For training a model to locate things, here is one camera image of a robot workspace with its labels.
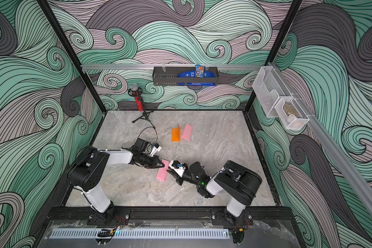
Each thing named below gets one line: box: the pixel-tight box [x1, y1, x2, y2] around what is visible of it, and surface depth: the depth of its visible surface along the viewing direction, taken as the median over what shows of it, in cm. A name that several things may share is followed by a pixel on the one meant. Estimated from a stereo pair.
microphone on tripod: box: [127, 83, 156, 130], surface depth 103 cm
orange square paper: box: [171, 124, 181, 143], surface depth 109 cm
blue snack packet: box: [177, 64, 216, 87], surface depth 93 cm
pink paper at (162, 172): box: [156, 159, 170, 182], surface depth 88 cm
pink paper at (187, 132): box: [181, 122, 193, 140], surface depth 106 cm
